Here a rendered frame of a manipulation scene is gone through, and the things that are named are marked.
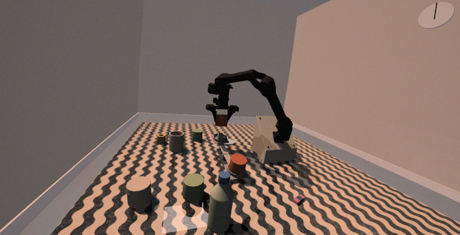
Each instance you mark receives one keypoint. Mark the grey bottle with blue cap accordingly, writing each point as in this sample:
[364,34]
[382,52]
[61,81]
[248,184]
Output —
[220,204]

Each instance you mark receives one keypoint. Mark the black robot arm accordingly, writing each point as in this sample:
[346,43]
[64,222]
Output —
[267,88]

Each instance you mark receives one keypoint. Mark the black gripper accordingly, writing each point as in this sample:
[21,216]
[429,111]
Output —
[222,104]

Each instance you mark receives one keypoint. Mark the orange cylinder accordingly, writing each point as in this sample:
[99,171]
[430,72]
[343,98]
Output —
[237,164]

